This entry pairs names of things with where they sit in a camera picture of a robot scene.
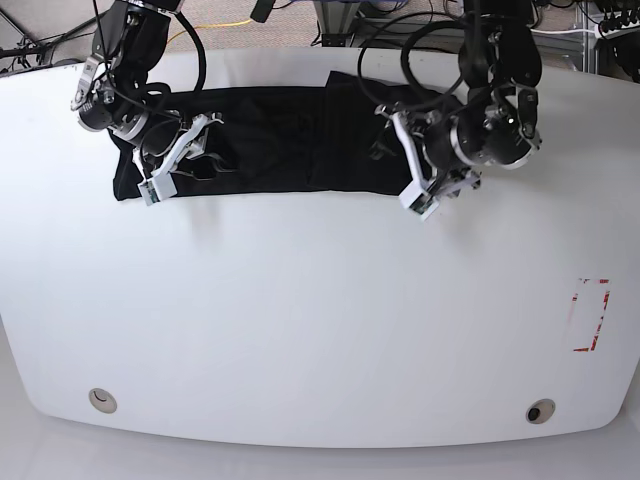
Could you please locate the red tape rectangle marking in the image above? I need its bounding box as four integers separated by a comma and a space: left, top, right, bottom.
567, 278, 611, 353

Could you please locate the yellow cable on floor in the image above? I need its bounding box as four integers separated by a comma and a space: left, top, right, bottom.
169, 18, 251, 41

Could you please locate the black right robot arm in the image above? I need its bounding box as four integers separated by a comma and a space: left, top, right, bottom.
71, 1, 207, 177

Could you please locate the black T-shirt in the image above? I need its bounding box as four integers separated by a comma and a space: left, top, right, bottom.
108, 69, 464, 204

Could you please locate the left table cable grommet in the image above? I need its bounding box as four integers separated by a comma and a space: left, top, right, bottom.
88, 388, 117, 414

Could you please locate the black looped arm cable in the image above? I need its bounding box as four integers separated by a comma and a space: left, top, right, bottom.
357, 12, 471, 111

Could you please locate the right table cable grommet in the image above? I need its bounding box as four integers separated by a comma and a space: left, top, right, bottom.
525, 399, 556, 425

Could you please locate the grey aluminium frame stand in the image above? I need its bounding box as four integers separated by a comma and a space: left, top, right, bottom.
313, 1, 361, 47

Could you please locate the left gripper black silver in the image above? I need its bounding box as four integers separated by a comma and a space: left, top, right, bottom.
421, 84, 542, 197

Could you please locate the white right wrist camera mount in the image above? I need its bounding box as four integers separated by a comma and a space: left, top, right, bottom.
132, 112, 224, 206

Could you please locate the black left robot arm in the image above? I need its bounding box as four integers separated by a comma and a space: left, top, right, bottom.
423, 1, 542, 197

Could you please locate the table cable grommet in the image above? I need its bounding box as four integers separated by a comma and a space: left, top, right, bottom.
88, 388, 117, 414
525, 399, 556, 425

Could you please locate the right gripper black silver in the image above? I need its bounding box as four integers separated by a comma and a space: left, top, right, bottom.
71, 57, 210, 173

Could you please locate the white power strip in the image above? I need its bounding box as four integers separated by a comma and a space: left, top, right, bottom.
594, 15, 639, 40

